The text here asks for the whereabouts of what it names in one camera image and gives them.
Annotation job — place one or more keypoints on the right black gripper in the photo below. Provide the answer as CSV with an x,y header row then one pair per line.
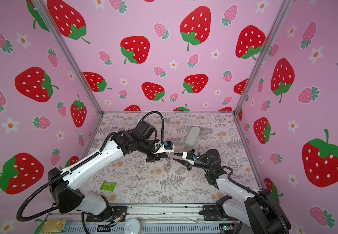
x,y
184,163

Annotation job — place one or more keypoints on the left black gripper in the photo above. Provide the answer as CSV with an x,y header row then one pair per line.
x,y
155,157

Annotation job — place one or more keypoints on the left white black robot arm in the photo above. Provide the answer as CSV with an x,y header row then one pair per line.
x,y
65,184

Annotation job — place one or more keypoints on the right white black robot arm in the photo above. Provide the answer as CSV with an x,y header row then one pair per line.
x,y
258,209

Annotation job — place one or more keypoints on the pale green glasses case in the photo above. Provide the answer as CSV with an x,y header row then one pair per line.
x,y
192,137

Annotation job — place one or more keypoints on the green snack packet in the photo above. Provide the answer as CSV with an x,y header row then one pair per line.
x,y
108,186

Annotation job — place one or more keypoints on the gold tin can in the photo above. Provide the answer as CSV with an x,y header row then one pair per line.
x,y
54,226

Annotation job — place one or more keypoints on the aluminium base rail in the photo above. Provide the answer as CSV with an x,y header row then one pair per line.
x,y
156,219

